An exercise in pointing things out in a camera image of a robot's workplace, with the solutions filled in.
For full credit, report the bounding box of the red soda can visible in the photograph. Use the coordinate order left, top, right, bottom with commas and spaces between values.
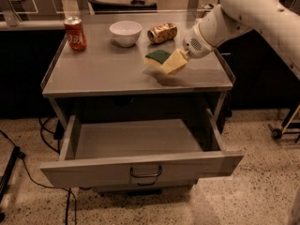
64, 16, 87, 52

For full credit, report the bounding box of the open grey top drawer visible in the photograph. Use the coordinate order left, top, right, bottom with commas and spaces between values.
40, 109, 243, 191

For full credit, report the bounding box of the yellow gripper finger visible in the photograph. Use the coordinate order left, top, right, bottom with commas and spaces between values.
160, 49, 188, 75

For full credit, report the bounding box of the black stand leg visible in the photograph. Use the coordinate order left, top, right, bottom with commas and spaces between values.
0, 146, 20, 202

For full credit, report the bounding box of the black floor cable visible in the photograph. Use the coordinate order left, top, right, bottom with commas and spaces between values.
0, 115, 78, 225

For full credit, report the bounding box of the grey metal cabinet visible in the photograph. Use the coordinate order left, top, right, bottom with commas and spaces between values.
40, 11, 236, 197

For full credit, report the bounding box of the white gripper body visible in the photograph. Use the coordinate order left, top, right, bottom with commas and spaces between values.
183, 22, 215, 58

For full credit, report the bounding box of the black background mat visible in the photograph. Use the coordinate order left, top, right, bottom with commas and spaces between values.
88, 0, 158, 14

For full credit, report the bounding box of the metal drawer handle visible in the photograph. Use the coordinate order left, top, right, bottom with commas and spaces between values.
129, 166, 162, 179

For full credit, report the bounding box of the green and yellow sponge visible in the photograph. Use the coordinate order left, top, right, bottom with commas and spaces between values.
144, 50, 171, 68

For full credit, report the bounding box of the black wheeled cart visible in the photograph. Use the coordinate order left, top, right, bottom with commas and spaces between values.
268, 104, 300, 143

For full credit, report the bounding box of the white ceramic bowl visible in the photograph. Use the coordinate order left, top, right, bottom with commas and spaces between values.
110, 21, 142, 47

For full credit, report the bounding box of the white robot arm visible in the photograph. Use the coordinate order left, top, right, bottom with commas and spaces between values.
160, 0, 300, 79

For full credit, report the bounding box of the crushed gold can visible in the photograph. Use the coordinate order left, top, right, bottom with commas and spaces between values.
147, 22, 177, 44

